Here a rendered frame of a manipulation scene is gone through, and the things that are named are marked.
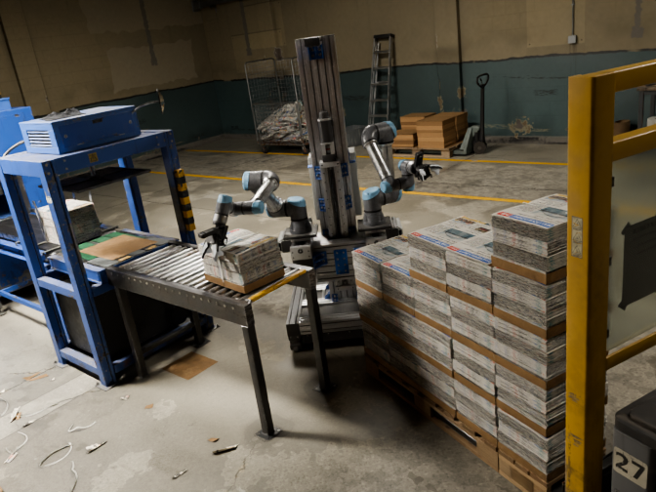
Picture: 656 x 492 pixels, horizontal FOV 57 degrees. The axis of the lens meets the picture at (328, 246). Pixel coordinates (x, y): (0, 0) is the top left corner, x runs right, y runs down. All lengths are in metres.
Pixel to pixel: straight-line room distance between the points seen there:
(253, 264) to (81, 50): 9.76
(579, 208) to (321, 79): 2.40
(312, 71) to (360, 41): 7.42
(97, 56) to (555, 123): 8.37
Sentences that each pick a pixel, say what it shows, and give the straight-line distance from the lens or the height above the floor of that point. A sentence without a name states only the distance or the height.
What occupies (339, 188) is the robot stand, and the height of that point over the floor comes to 1.07.
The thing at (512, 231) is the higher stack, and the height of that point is 1.24.
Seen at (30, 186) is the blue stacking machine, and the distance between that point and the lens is 6.43.
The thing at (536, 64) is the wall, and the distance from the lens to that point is 9.82.
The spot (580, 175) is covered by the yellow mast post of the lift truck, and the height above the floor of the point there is 1.57.
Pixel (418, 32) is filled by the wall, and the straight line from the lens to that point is 10.69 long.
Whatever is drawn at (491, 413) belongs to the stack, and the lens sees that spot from 2.96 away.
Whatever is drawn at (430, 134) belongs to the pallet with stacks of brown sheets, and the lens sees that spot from 9.52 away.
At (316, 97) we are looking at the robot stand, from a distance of 3.98.
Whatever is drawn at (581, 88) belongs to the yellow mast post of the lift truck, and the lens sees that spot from 1.84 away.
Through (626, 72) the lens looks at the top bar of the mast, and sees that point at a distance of 1.95.
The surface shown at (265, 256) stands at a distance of 3.25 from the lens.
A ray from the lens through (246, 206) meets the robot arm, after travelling 3.29.
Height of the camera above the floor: 2.06
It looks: 20 degrees down
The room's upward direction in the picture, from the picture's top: 8 degrees counter-clockwise
